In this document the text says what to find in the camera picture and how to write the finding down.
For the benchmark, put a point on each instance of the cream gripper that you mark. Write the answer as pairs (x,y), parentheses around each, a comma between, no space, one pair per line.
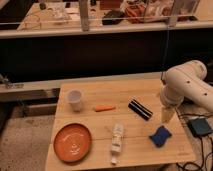
(167,114)

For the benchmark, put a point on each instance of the white ceramic cup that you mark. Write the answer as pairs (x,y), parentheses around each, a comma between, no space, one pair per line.
(74,98)

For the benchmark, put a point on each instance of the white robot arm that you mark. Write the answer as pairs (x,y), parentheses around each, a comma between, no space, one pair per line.
(185,81)

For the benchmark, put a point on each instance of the blue sponge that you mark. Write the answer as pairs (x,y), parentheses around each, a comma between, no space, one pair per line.
(160,136)

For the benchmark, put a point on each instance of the black striped box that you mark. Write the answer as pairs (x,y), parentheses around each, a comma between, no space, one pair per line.
(139,109)

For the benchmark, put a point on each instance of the black power adapter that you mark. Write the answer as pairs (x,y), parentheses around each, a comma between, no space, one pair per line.
(199,127)

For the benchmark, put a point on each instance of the white squeeze bottle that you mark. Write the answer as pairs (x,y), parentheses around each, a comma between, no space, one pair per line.
(116,146)

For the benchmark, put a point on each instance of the orange plate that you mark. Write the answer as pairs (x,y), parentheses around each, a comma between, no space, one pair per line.
(72,142)

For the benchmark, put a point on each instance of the red cloth pile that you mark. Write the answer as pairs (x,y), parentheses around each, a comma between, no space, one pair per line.
(134,13)

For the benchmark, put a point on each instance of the black bag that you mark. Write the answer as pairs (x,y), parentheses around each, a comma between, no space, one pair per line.
(112,17)

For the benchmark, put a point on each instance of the grey metal post right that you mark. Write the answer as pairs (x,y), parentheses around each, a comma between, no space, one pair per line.
(172,19)

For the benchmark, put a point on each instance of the grey metal post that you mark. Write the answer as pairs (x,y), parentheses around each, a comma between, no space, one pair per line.
(172,19)
(83,8)

